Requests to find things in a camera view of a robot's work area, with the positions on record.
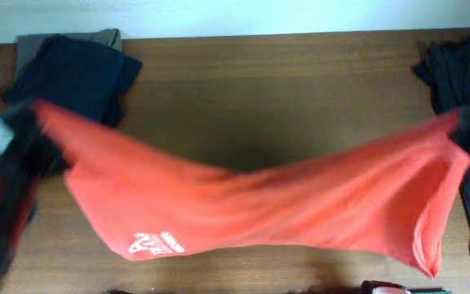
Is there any red soccer t-shirt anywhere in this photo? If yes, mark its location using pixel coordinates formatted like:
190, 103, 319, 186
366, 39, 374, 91
34, 102, 470, 277

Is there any grey garment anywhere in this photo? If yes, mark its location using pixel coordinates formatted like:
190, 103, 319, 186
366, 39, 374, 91
15, 29, 122, 77

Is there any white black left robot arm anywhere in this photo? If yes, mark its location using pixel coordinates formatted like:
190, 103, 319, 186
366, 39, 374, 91
0, 103, 69, 283

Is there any navy garment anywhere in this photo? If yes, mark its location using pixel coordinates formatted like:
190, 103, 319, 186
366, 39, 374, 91
2, 35, 142, 127

